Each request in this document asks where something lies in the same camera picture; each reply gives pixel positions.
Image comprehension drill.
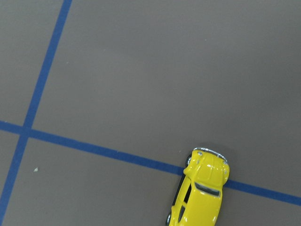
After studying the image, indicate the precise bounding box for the yellow beetle toy car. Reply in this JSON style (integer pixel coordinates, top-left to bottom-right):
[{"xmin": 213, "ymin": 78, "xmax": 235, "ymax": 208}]
[{"xmin": 165, "ymin": 147, "xmax": 230, "ymax": 226}]

